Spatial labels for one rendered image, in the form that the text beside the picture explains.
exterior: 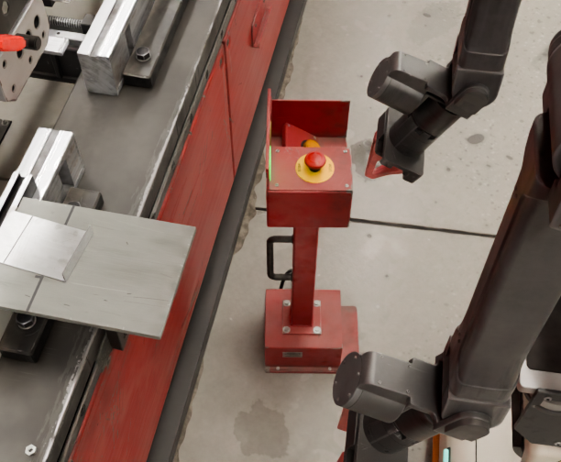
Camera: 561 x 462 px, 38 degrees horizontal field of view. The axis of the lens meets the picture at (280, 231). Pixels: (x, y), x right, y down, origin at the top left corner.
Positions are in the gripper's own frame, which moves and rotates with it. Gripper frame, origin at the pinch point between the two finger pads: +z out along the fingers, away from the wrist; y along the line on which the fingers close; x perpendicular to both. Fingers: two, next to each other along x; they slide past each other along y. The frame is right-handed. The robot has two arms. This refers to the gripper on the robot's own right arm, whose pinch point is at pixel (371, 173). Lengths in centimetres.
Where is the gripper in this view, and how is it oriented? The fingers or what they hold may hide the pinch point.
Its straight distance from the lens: 122.1
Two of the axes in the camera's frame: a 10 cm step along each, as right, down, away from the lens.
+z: -4.5, 4.6, 7.7
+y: -1.4, 8.1, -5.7
